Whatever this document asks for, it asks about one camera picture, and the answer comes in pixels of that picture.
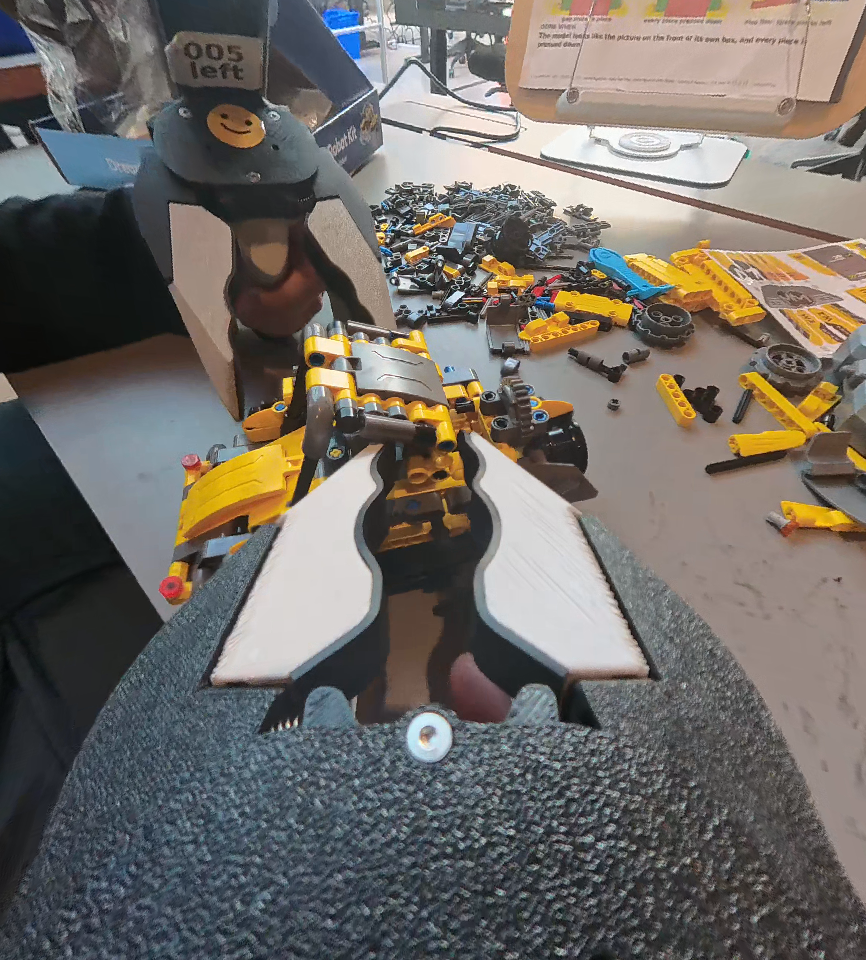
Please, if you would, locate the dark blue kit box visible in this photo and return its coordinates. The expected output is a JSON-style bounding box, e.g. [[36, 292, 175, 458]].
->
[[34, 0, 385, 190]]

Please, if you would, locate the clear plastic bag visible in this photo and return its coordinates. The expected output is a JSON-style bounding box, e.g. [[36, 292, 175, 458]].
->
[[15, 0, 173, 138]]

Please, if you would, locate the person's left hand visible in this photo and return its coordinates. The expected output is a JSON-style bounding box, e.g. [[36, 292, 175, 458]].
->
[[234, 255, 328, 337]]

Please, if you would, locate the white sign base plate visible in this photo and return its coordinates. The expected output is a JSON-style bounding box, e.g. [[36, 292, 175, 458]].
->
[[540, 122, 751, 190]]

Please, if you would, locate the blue plastic crate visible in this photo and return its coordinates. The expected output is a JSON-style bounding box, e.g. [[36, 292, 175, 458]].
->
[[322, 7, 364, 63]]

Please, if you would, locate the yellow printed sticker sheet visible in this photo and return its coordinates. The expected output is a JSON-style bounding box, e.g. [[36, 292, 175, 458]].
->
[[705, 237, 866, 359]]

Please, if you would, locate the yellow toy brick vehicle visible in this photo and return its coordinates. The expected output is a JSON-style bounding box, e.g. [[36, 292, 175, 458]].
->
[[157, 319, 601, 609]]

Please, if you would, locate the small grey wheel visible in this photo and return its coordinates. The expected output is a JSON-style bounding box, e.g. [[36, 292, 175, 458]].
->
[[748, 341, 826, 396]]

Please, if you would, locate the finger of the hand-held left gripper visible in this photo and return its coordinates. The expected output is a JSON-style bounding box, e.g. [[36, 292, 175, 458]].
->
[[304, 196, 398, 331], [167, 201, 245, 421]]

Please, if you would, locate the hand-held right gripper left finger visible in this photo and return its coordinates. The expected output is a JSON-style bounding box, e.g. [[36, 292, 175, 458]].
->
[[208, 442, 391, 735]]

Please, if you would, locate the dark grey gear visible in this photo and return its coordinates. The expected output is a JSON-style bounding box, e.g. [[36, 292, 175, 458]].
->
[[502, 377, 537, 438]]

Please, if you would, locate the cluttered background table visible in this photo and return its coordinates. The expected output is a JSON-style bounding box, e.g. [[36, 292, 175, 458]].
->
[[390, 0, 518, 78]]

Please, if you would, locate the short yellow beam brick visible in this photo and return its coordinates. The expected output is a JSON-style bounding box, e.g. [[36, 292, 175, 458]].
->
[[655, 372, 700, 430]]

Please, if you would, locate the dark grey toothed wheel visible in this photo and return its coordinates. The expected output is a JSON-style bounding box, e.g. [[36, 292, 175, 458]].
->
[[630, 300, 698, 351]]

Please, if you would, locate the yellow brick with grey end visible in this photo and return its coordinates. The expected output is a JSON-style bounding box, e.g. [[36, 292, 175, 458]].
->
[[765, 498, 866, 540]]

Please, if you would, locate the black tyre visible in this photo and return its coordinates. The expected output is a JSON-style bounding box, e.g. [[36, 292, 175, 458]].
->
[[491, 214, 537, 265]]

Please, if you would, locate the pile of loose brick pieces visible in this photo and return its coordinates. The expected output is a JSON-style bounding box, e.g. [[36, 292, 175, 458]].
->
[[367, 178, 866, 540]]

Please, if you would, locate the instruction sign board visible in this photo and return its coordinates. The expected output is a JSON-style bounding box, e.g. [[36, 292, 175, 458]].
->
[[504, 0, 866, 141]]

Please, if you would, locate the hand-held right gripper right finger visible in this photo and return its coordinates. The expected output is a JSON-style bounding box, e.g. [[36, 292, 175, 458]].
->
[[466, 432, 653, 727]]

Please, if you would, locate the thin black rod brick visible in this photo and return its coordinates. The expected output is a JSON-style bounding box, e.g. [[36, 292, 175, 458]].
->
[[703, 450, 769, 477]]

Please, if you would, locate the person's left forearm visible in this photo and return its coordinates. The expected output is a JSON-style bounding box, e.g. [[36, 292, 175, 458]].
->
[[0, 186, 188, 385]]

